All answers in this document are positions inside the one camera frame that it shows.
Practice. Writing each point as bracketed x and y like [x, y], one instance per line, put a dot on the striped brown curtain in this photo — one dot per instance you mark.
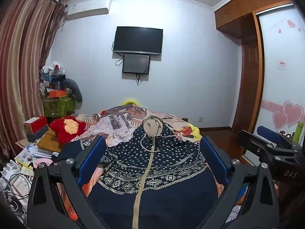
[19, 64]

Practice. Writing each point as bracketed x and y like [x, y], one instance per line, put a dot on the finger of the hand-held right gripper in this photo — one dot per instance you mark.
[257, 145]
[269, 132]

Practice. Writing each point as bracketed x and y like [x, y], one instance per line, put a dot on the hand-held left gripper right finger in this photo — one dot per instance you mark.
[214, 157]

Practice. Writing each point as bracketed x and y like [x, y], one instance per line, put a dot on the red plush toy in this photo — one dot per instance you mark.
[64, 130]

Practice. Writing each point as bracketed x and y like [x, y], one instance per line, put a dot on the yellow plush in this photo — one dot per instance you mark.
[129, 102]

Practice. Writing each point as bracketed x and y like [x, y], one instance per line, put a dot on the brown cardboard board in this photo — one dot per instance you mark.
[48, 142]

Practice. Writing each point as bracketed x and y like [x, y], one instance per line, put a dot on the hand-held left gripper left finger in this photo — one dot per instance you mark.
[91, 159]

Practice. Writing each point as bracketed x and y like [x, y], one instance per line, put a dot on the pink and white plush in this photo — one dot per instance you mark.
[43, 162]

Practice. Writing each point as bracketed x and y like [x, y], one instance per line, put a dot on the wooden wardrobe with white door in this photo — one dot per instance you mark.
[274, 40]

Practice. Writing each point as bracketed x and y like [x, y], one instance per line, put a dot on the pile of books and papers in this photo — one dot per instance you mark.
[28, 157]

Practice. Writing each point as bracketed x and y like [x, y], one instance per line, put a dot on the pile of mixed clutter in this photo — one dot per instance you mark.
[51, 76]

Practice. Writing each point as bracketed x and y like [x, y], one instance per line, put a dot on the green bottle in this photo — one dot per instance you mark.
[297, 132]

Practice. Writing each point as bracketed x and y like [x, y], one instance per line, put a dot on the large black wall television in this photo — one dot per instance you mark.
[138, 39]

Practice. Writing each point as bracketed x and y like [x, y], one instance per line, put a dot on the red and white box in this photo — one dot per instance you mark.
[35, 124]

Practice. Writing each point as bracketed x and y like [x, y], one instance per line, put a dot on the green storage box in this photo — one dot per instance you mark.
[58, 106]

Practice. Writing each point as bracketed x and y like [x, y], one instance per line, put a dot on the white air conditioner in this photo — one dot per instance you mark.
[88, 8]

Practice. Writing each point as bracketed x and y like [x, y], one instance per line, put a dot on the pink heart sticker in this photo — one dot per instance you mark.
[289, 114]

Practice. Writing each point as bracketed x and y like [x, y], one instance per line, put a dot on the yellow cloth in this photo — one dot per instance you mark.
[195, 132]

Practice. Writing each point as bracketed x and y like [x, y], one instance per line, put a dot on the navy patterned hoodie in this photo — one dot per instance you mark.
[166, 162]

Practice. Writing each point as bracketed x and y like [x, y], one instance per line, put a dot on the orange box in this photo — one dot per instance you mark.
[57, 93]

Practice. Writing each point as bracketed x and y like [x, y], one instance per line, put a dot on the small black wall monitor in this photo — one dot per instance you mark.
[136, 64]

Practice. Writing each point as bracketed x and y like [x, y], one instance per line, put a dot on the printed bed blanket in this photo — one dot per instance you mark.
[119, 124]

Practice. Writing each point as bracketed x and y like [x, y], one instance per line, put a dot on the small red and white label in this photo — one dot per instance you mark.
[281, 64]

